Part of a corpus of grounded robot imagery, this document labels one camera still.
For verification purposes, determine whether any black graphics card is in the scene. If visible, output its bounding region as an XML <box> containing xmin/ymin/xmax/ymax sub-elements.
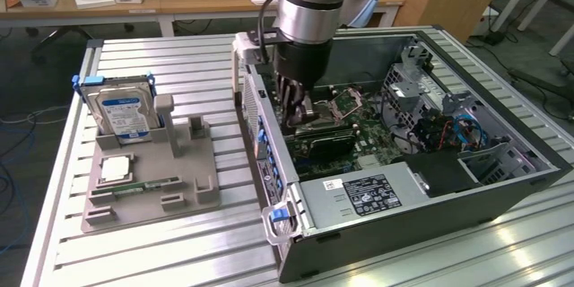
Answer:
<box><xmin>290</xmin><ymin>130</ymin><xmax>356</xmax><ymax>163</ymax></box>

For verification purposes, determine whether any wooden desk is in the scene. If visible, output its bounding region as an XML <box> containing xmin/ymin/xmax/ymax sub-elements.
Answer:
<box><xmin>0</xmin><ymin>0</ymin><xmax>404</xmax><ymax>38</ymax></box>

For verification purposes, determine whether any grey power supply with label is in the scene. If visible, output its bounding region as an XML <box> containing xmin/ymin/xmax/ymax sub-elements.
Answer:
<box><xmin>296</xmin><ymin>161</ymin><xmax>433</xmax><ymax>230</ymax></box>

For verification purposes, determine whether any black chair base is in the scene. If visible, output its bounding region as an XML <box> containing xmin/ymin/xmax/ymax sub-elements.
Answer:
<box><xmin>25</xmin><ymin>26</ymin><xmax>93</xmax><ymax>63</ymax></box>

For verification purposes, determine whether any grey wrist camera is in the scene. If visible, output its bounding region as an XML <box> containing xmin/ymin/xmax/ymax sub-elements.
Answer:
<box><xmin>236</xmin><ymin>32</ymin><xmax>276</xmax><ymax>66</ymax></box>

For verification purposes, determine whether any metal socket cover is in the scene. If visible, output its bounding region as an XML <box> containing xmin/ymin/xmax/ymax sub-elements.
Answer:
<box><xmin>329</xmin><ymin>86</ymin><xmax>364</xmax><ymax>120</ymax></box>

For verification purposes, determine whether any grey parts rack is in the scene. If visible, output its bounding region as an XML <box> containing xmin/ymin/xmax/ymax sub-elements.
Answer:
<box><xmin>79</xmin><ymin>94</ymin><xmax>222</xmax><ymax>234</ymax></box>

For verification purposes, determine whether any green motherboard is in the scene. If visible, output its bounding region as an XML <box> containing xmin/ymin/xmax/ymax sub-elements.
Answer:
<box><xmin>264</xmin><ymin>78</ymin><xmax>404</xmax><ymax>181</ymax></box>

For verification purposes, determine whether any blue wire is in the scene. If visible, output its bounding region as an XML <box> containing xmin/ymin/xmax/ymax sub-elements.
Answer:
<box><xmin>451</xmin><ymin>116</ymin><xmax>491</xmax><ymax>151</ymax></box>

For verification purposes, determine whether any blue floor cable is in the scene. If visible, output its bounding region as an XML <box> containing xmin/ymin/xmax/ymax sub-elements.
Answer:
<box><xmin>0</xmin><ymin>120</ymin><xmax>37</xmax><ymax>255</ymax></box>

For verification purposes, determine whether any metal drive cage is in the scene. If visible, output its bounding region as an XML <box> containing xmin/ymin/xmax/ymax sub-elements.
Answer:
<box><xmin>380</xmin><ymin>44</ymin><xmax>452</xmax><ymax>136</ymax></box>

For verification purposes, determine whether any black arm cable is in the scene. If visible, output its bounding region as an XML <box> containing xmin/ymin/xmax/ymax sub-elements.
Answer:
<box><xmin>256</xmin><ymin>0</ymin><xmax>282</xmax><ymax>65</ymax></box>

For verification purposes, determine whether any silver CPU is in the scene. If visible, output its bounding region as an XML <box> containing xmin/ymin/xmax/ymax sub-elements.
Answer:
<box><xmin>98</xmin><ymin>158</ymin><xmax>132</xmax><ymax>181</ymax></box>

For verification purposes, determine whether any hard disk in blue caddy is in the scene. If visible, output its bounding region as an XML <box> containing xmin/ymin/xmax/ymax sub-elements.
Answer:
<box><xmin>69</xmin><ymin>71</ymin><xmax>165</xmax><ymax>142</ymax></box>

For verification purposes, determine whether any green RAM stick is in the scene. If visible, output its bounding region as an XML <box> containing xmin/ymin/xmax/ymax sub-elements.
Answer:
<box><xmin>110</xmin><ymin>179</ymin><xmax>174</xmax><ymax>197</ymax></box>

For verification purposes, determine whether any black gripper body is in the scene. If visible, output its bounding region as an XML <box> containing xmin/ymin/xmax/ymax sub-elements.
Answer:
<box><xmin>273</xmin><ymin>40</ymin><xmax>333</xmax><ymax>91</ymax></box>

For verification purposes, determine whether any grey disk bay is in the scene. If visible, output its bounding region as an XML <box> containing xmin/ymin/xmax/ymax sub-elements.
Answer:
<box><xmin>456</xmin><ymin>141</ymin><xmax>539</xmax><ymax>188</ymax></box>

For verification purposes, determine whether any CPU socket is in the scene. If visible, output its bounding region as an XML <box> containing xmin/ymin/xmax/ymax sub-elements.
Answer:
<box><xmin>312</xmin><ymin>100</ymin><xmax>342</xmax><ymax>132</ymax></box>

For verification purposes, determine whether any black open PC case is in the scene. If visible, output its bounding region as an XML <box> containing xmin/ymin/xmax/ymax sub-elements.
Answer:
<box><xmin>230</xmin><ymin>30</ymin><xmax>574</xmax><ymax>284</ymax></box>

